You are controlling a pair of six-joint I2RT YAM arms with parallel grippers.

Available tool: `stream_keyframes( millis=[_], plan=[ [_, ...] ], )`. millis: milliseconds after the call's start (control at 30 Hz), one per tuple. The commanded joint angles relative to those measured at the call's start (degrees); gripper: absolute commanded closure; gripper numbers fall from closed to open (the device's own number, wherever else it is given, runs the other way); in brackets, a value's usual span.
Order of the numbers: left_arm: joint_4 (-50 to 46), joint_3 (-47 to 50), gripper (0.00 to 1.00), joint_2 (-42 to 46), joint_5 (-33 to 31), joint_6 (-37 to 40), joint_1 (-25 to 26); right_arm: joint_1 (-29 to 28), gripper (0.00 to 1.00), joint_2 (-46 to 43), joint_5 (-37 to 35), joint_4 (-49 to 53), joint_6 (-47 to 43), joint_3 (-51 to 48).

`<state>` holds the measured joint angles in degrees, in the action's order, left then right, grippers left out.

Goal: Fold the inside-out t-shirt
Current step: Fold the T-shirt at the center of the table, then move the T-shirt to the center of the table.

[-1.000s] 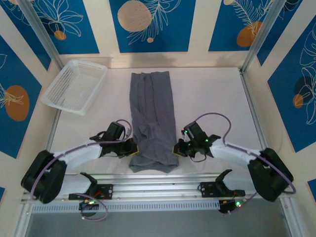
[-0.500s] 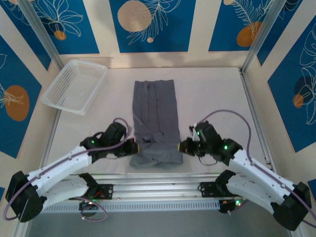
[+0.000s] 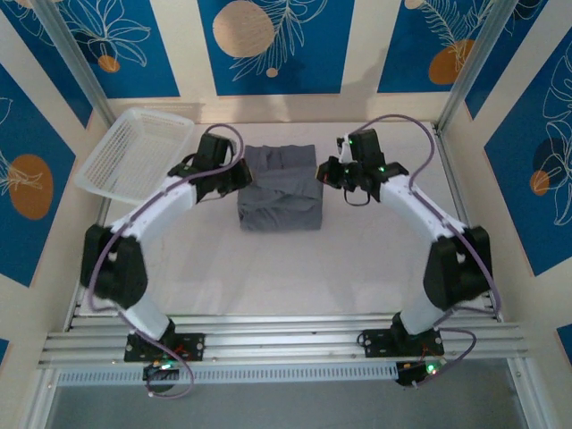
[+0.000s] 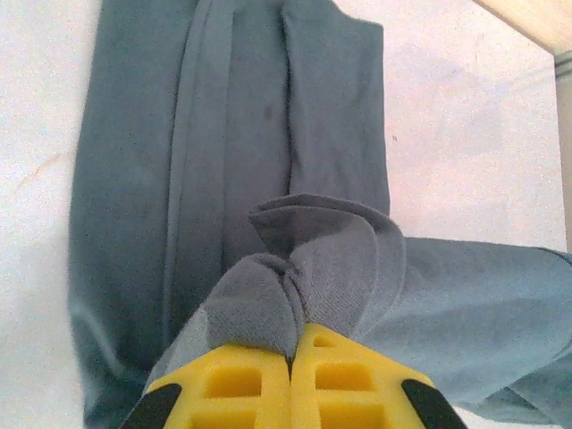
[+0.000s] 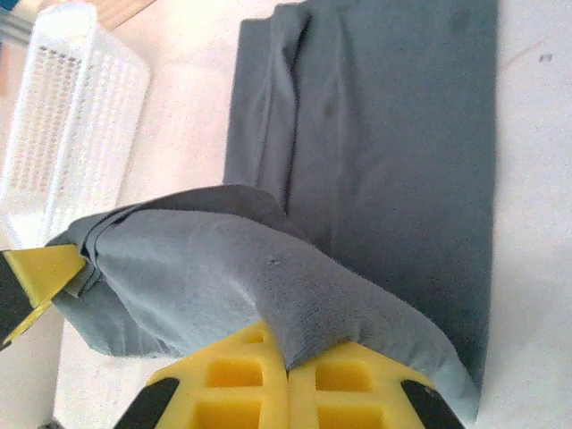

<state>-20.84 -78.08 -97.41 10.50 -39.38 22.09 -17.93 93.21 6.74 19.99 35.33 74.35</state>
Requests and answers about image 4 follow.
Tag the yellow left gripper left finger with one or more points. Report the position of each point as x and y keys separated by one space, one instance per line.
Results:
x=232 y=389

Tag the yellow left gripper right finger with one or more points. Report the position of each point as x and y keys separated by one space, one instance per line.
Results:
x=348 y=384

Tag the grey t-shirt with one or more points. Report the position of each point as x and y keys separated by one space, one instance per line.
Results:
x=223 y=134

